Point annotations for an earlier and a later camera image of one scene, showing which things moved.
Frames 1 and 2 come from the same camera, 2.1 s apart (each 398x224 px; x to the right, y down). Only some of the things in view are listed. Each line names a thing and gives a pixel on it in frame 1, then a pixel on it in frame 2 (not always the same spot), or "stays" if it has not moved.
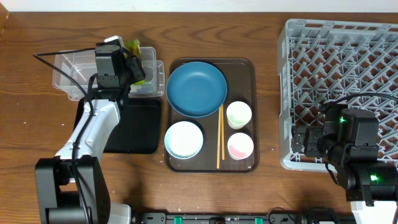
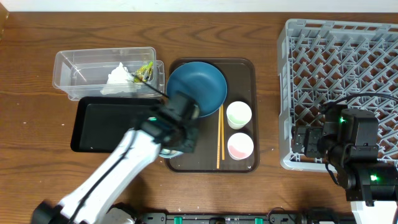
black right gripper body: [314, 135] stays
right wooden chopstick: [222, 122] stays
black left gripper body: [132, 73] → [185, 142]
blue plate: [196, 89] stays
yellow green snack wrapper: [133, 47] → [143, 74]
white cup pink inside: [240, 146] stays
